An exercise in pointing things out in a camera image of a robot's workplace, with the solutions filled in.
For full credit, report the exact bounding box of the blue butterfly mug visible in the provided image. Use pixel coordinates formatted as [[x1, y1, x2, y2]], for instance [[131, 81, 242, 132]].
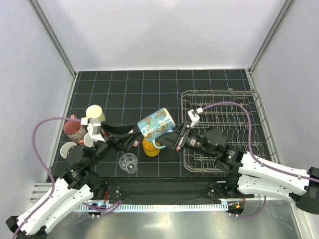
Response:
[[137, 108, 175, 149]]

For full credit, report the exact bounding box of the yellow mug black handle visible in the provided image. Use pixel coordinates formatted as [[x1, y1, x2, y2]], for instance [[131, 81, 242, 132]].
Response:
[[142, 138, 160, 157]]

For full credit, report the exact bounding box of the brown floral mug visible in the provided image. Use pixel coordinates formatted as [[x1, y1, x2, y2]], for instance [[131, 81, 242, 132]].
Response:
[[78, 133, 96, 147]]

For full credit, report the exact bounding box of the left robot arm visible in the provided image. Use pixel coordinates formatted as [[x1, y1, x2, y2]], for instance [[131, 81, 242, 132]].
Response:
[[6, 124, 141, 239]]

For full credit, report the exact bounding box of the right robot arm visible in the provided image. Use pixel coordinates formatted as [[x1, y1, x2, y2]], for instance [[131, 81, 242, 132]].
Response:
[[154, 124, 319, 215]]

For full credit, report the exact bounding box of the clear glass tumbler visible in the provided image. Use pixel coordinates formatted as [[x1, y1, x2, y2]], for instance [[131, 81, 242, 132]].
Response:
[[119, 153, 138, 174]]

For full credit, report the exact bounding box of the cream yellow faceted mug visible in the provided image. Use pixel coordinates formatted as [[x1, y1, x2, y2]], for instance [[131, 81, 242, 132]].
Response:
[[86, 105, 106, 122]]

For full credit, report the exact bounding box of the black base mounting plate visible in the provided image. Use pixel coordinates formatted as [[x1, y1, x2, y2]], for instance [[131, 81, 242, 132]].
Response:
[[102, 177, 254, 205]]

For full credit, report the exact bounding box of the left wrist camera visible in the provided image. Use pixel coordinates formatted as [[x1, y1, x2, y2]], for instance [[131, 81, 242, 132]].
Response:
[[80, 117, 105, 142]]

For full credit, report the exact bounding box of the white mug blue handle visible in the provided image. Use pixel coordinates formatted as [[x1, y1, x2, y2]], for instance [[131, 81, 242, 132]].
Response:
[[60, 142, 77, 159]]

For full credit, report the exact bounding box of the grey wire dish rack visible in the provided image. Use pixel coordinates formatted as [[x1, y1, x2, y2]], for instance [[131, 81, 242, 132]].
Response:
[[180, 89, 279, 163]]

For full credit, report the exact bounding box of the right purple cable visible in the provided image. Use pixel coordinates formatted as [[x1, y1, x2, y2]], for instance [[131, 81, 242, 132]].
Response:
[[202, 102, 312, 219]]

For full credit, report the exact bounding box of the purple cable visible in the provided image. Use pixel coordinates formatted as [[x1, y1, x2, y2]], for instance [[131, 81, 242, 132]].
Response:
[[202, 102, 312, 219], [9, 117, 123, 237]]

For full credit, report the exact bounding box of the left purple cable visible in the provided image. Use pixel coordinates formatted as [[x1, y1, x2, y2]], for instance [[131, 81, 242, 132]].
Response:
[[9, 117, 123, 237]]

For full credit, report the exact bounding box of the white slotted cable duct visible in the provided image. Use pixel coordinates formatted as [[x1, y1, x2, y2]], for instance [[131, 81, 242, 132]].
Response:
[[74, 202, 229, 213]]

